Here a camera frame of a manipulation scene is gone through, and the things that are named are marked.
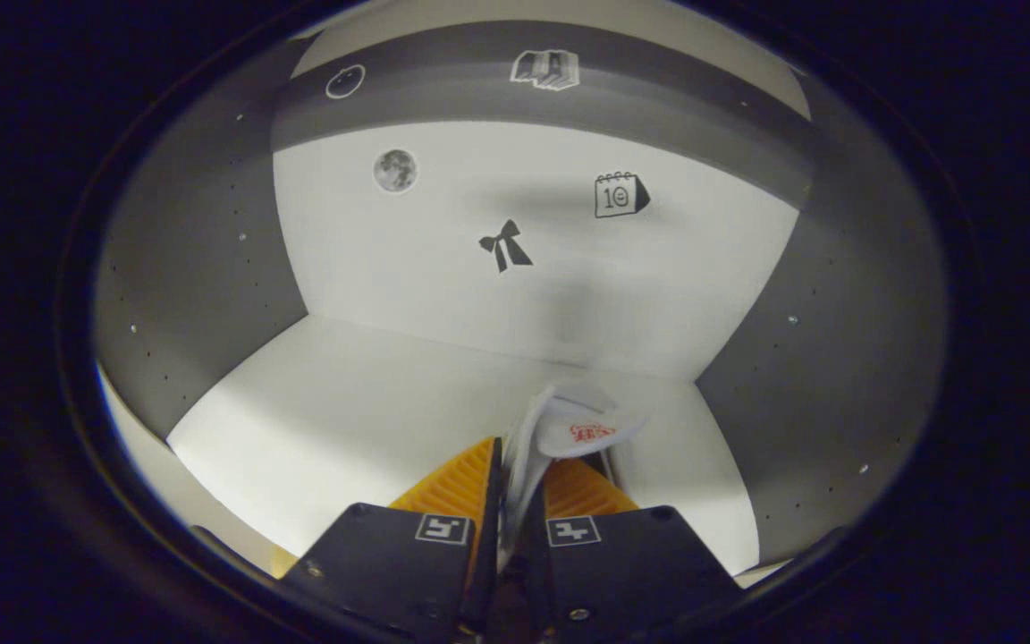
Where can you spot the light grey shoe cabinet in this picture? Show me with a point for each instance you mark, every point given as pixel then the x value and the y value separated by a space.
pixel 524 295

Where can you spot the white cabinet shelf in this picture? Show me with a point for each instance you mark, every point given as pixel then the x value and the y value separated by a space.
pixel 345 420

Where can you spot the white canvas shoe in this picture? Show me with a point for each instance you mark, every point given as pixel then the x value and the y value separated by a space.
pixel 569 429

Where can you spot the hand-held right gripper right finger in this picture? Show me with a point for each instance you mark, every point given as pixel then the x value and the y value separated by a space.
pixel 622 563

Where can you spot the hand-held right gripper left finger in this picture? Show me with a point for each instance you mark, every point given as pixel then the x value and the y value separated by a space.
pixel 488 555

